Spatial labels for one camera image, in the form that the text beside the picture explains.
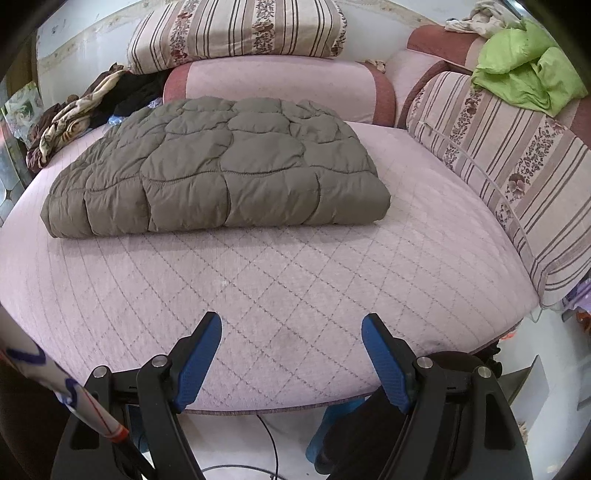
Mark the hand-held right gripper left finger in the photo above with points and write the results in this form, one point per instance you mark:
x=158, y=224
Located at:
x=196, y=364

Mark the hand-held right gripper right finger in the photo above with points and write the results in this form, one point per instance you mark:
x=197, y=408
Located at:
x=385, y=364

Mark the olive grey puffer jacket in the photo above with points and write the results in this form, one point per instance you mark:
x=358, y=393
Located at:
x=207, y=175

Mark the blue slipper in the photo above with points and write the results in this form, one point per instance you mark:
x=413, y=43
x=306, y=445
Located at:
x=323, y=438

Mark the pink quilted sofa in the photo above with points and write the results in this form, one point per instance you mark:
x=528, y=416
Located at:
x=277, y=295

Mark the grey flat panel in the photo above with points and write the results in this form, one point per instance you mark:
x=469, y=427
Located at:
x=531, y=392

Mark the white printed rod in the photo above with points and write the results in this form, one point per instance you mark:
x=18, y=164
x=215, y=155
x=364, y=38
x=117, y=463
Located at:
x=46, y=369

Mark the purple printed item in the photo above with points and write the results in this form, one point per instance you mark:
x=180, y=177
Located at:
x=579, y=304

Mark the striped floral cushion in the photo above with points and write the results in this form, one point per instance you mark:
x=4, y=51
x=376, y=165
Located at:
x=231, y=32
x=508, y=152

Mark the beige brown patterned blanket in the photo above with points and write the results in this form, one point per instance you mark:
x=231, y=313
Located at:
x=64, y=124

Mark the black clothing pile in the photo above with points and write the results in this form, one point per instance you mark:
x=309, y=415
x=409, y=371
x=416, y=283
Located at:
x=138, y=92

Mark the floral printed panel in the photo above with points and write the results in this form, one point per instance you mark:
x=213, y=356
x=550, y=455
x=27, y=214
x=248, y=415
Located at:
x=16, y=138

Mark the small tan cloth scrap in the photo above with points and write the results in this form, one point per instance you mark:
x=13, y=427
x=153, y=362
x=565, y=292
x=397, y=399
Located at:
x=375, y=64

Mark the green cloth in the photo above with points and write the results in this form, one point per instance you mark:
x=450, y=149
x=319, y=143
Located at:
x=521, y=69

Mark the white crumpled cloth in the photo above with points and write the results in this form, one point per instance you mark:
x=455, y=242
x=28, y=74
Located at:
x=485, y=18

